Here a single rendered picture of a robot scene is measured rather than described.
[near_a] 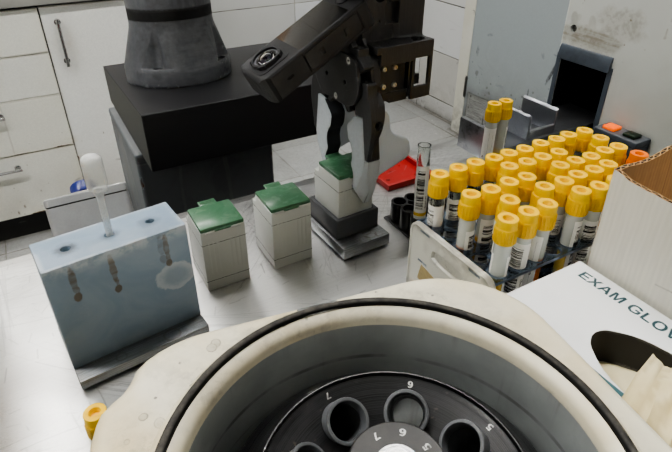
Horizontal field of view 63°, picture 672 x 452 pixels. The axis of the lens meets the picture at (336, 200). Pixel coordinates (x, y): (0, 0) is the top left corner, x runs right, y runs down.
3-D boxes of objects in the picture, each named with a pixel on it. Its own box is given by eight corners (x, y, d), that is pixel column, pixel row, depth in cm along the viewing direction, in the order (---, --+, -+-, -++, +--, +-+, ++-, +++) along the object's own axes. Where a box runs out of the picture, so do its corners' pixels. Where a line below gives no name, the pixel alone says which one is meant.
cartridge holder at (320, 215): (341, 205, 62) (341, 177, 60) (389, 244, 55) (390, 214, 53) (299, 218, 59) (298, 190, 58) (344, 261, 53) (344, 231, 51)
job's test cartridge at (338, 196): (346, 204, 59) (347, 152, 56) (372, 224, 56) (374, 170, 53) (314, 214, 57) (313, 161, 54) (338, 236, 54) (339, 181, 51)
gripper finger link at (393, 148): (421, 196, 53) (415, 101, 50) (371, 213, 50) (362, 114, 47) (401, 188, 55) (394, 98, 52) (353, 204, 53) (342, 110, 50)
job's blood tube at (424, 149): (419, 228, 57) (425, 141, 52) (426, 234, 56) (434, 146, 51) (408, 231, 57) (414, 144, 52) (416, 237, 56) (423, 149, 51)
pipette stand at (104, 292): (177, 288, 50) (158, 193, 44) (210, 333, 45) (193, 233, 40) (60, 335, 45) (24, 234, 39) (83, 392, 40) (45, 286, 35)
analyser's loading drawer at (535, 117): (566, 115, 79) (574, 81, 77) (605, 131, 74) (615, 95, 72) (456, 145, 71) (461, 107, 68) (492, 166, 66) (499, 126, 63)
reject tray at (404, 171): (402, 156, 72) (402, 151, 72) (434, 178, 67) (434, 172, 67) (358, 168, 70) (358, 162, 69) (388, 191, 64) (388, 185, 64)
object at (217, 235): (233, 252, 54) (226, 193, 51) (251, 278, 51) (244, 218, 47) (193, 264, 53) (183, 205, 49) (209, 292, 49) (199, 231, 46)
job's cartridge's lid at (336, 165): (347, 153, 56) (347, 148, 56) (373, 172, 53) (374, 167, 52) (314, 162, 54) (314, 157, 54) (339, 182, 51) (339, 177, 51)
